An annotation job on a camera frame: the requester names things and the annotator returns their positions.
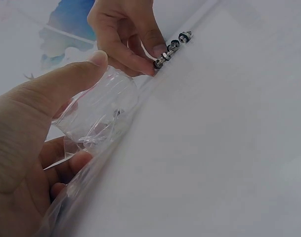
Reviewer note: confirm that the clear plastic zip bag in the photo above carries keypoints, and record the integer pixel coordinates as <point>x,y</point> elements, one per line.
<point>103,98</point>

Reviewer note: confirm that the small dark metal piece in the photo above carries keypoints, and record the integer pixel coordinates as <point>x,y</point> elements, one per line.
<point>119,112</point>

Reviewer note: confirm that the person's left hand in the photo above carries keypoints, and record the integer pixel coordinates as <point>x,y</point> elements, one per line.
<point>14,138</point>

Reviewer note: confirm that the person's left thumb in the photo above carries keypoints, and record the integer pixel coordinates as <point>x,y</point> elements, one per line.
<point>73,76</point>

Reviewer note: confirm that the person's right thumb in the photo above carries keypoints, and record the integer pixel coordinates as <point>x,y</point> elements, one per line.
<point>150,32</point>

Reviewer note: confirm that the person's right fingers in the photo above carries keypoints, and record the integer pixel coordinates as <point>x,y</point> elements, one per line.
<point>135,44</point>

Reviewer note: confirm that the person's right hand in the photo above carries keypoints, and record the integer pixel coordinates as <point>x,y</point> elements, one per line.
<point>110,22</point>

